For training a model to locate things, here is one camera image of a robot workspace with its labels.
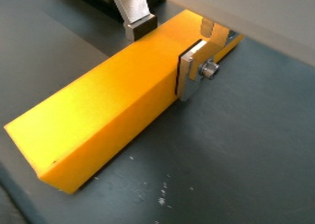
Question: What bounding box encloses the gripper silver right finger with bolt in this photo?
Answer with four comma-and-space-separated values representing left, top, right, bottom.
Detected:
175, 18, 239, 101

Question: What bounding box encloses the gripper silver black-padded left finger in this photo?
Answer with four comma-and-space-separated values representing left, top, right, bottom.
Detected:
114, 0, 158, 41

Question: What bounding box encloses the long yellow block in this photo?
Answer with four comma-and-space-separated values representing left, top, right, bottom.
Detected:
6, 10, 238, 194

